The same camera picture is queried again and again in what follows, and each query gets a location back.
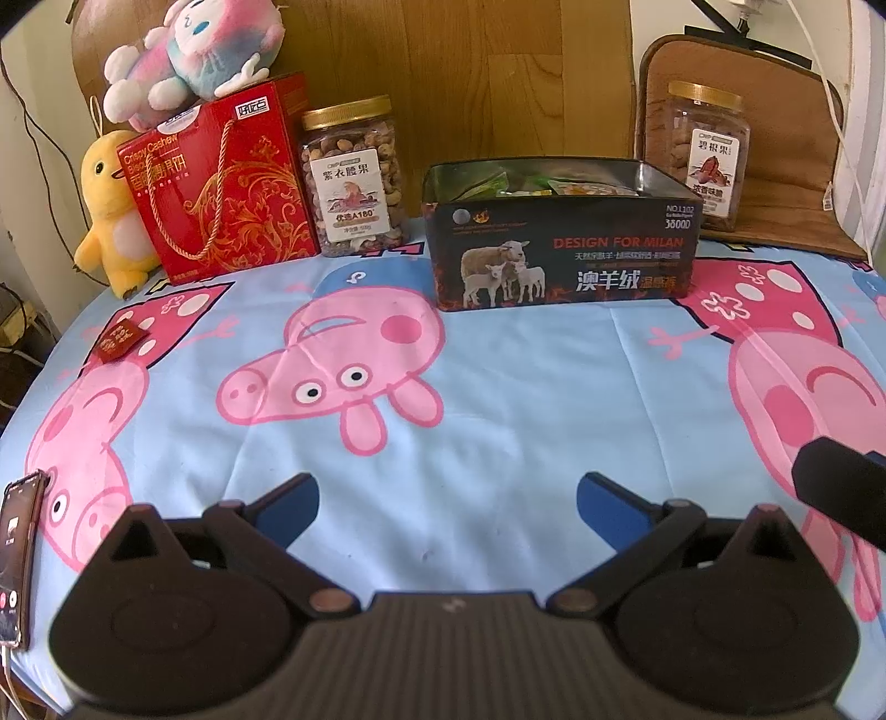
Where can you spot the pecan jar with gold lid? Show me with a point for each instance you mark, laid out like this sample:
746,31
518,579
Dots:
699,159

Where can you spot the printed blanket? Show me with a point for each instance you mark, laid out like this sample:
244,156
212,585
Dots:
519,415

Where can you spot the small red packet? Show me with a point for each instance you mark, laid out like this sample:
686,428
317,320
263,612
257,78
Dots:
119,343

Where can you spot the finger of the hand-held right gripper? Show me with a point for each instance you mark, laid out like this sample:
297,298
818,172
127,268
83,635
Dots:
844,484

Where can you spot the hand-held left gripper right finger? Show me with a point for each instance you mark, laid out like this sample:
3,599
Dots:
602,495

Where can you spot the wooden headboard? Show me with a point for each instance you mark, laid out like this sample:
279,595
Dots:
450,83

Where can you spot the light green snack pouch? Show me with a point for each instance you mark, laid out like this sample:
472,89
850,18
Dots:
498,181

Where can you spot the black tin box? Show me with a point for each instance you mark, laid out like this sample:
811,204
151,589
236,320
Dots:
554,256

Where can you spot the cashew jar with gold lid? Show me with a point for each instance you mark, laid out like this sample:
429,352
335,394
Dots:
353,187

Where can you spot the pink and blue plush toy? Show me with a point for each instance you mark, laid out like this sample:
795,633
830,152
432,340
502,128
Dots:
201,55

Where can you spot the red gift box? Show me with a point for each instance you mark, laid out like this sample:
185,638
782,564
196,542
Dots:
228,201

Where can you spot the black smartphone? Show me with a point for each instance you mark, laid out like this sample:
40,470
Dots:
17,554

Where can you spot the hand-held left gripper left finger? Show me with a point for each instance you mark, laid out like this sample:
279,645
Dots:
291,495

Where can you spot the yellow duck plush toy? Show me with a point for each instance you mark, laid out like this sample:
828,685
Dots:
114,208

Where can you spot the clear snack packet white label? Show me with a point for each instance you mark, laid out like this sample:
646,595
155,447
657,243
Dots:
595,189

